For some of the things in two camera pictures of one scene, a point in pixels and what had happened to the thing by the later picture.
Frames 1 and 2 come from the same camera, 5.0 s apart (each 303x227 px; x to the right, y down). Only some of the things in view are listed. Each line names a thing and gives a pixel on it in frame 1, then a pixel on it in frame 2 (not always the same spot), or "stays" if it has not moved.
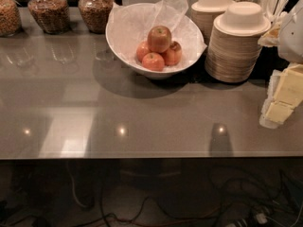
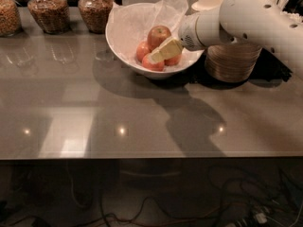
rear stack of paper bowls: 212,2 stays
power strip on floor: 259,218 stays
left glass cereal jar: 10,19 stays
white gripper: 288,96 → 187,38
